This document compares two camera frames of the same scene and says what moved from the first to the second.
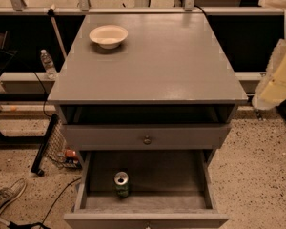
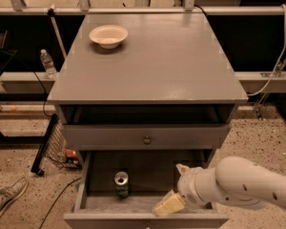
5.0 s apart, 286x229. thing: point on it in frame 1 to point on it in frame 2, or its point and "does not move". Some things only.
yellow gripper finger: [278, 83] to [171, 203]
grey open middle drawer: [167, 190] does not move
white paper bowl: [108, 36] does not move
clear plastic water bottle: [49, 65] does not move
